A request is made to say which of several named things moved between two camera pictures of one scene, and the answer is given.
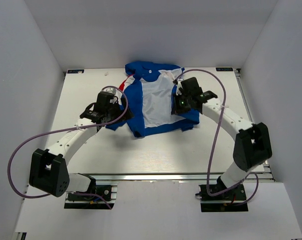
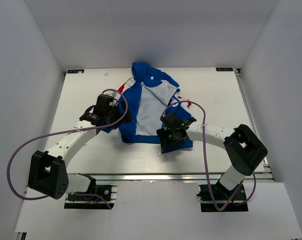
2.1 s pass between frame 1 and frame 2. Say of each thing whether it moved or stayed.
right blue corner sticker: stayed
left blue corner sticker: stayed
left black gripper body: stayed
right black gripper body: moved
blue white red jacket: moved
